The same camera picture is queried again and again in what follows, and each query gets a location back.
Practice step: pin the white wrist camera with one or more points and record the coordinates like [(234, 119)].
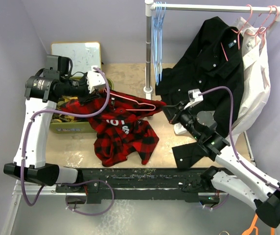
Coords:
[(95, 79), (195, 98)]

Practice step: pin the red black plaid shirt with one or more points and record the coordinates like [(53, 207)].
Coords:
[(120, 133)]

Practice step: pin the blue wire hanger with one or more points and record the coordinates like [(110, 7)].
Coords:
[(155, 22), (160, 38)]

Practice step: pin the black button shirt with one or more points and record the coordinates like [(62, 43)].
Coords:
[(204, 67)]

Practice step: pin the pink hanger holding white shirt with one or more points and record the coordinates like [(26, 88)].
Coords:
[(261, 31)]

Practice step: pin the small whiteboard yellow frame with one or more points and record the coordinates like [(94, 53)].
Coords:
[(84, 55)]

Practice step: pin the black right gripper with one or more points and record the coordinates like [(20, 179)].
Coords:
[(173, 112)]

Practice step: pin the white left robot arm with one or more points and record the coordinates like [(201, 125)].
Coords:
[(42, 92)]

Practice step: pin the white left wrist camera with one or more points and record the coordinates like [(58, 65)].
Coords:
[(95, 79)]

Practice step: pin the pink hanger holding black shirt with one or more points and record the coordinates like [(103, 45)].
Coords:
[(238, 32)]

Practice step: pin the white shirt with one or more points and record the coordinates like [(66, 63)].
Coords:
[(256, 79)]

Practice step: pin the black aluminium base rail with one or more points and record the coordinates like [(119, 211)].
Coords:
[(97, 184)]

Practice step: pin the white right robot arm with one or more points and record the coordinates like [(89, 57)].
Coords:
[(247, 183)]

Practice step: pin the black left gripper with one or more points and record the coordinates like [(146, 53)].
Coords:
[(86, 97)]

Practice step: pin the metal clothes rack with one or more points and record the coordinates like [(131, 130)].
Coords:
[(151, 6)]

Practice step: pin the pink wire hanger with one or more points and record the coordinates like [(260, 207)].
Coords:
[(138, 106)]

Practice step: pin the green plastic laundry basket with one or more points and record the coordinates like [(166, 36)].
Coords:
[(63, 124)]

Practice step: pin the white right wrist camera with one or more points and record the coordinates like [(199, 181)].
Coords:
[(195, 98)]

